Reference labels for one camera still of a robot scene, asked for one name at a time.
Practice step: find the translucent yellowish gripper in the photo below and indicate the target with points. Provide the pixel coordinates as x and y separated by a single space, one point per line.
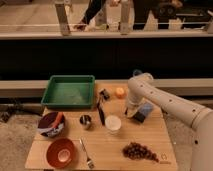
130 112

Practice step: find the black eraser block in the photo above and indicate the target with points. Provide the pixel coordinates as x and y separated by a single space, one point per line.
139 117

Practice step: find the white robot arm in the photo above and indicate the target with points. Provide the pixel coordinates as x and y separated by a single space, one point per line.
196 116

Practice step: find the white plastic cup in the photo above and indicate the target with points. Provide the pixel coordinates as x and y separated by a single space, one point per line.
113 124

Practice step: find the blue cup in background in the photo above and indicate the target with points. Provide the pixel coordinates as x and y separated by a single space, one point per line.
137 72

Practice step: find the small metal cup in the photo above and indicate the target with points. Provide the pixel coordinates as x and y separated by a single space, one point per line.
85 121

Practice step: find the blue sponge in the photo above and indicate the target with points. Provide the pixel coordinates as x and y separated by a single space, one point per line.
146 109

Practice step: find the orange fruit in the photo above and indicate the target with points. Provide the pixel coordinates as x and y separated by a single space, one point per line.
120 93

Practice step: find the small black clip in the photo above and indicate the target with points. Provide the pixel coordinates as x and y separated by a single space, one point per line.
105 94

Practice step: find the bunch of dark grapes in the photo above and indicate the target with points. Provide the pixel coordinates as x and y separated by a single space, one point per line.
136 151

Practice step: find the metal fork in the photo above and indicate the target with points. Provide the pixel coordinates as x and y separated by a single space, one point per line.
89 161

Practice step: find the green plastic tray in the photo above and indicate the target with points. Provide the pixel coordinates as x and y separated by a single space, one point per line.
69 91

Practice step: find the red bowl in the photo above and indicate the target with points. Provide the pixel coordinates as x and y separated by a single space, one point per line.
60 153

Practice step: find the dark patterned bowl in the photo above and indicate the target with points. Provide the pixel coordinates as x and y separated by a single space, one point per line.
51 124

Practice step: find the black handled brush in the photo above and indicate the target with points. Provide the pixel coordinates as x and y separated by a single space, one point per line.
100 110

